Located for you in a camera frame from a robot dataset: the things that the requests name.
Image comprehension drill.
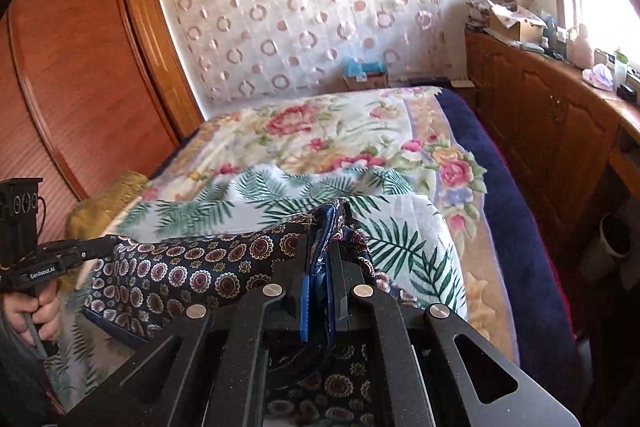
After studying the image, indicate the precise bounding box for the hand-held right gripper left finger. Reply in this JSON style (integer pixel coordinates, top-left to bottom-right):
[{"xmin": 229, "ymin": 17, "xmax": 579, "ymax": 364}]
[{"xmin": 60, "ymin": 232, "xmax": 315, "ymax": 427}]

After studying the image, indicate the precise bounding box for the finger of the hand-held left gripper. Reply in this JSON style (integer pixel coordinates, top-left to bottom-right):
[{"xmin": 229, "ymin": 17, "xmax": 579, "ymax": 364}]
[{"xmin": 60, "ymin": 236, "xmax": 115, "ymax": 275}]

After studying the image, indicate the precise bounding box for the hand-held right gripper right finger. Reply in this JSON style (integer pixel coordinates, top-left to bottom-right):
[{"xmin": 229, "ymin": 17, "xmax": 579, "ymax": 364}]
[{"xmin": 329, "ymin": 243, "xmax": 581, "ymax": 427}]

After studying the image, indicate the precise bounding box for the navy medallion print shirt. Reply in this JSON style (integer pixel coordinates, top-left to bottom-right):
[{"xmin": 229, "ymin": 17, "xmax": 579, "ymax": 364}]
[{"xmin": 82, "ymin": 199, "xmax": 381, "ymax": 427}]

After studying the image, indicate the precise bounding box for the person's left hand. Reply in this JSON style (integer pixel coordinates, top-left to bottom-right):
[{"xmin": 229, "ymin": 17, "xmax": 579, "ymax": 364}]
[{"xmin": 5, "ymin": 292, "xmax": 63, "ymax": 347}]

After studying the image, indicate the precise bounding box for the gold patterned pillow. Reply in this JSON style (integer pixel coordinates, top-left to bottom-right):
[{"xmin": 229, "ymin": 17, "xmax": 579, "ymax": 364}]
[{"xmin": 65, "ymin": 172, "xmax": 151, "ymax": 248}]

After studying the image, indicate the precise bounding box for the fern print sheet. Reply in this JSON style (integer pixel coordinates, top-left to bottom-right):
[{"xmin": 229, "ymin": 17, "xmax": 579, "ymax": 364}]
[{"xmin": 50, "ymin": 164, "xmax": 468, "ymax": 408}]

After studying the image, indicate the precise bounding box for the wooden wardrobe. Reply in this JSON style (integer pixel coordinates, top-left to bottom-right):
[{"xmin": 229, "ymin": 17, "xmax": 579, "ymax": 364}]
[{"xmin": 0, "ymin": 0, "xmax": 203, "ymax": 233}]

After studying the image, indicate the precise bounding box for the floral blanket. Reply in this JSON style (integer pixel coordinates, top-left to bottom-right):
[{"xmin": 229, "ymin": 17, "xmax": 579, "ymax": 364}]
[{"xmin": 117, "ymin": 84, "xmax": 518, "ymax": 365}]

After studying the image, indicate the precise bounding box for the navy blanket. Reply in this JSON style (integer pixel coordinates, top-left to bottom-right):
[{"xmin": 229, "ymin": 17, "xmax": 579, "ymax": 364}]
[{"xmin": 435, "ymin": 89, "xmax": 583, "ymax": 390}]

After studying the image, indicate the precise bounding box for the cardboard box with blue bag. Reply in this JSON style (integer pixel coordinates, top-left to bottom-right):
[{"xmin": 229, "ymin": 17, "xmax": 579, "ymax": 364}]
[{"xmin": 342, "ymin": 57, "xmax": 388, "ymax": 90}]

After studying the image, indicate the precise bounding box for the wooden cabinet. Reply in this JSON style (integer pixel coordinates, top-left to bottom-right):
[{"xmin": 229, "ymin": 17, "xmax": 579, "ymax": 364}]
[{"xmin": 465, "ymin": 29, "xmax": 640, "ymax": 248}]

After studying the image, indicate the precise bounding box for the white waste bin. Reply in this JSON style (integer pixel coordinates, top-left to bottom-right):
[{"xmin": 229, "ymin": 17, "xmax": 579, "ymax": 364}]
[{"xmin": 587, "ymin": 213, "xmax": 632, "ymax": 284}]

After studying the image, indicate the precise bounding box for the circle pattern lace curtain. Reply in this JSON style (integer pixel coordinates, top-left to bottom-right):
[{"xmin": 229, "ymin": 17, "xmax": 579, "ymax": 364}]
[{"xmin": 155, "ymin": 0, "xmax": 446, "ymax": 105}]

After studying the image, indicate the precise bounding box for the stack of books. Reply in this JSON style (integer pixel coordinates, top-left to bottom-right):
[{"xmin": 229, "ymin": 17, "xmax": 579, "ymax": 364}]
[{"xmin": 465, "ymin": 0, "xmax": 493, "ymax": 32}]

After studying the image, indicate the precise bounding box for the open cardboard box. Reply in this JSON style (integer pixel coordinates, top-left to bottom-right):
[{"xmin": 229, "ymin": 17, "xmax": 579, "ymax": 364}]
[{"xmin": 487, "ymin": 2, "xmax": 548, "ymax": 45}]

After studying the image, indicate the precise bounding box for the pink plastic bag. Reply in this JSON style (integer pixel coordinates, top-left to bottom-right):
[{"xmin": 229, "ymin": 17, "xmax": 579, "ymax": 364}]
[{"xmin": 582, "ymin": 63, "xmax": 614, "ymax": 91}]

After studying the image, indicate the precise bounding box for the pink bottle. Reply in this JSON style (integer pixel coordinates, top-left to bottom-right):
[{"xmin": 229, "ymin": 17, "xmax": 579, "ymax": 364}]
[{"xmin": 575, "ymin": 24, "xmax": 593, "ymax": 68}]

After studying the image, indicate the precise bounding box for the white green cup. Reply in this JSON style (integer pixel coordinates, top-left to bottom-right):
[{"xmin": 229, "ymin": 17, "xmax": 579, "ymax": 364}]
[{"xmin": 614, "ymin": 49, "xmax": 630, "ymax": 85}]

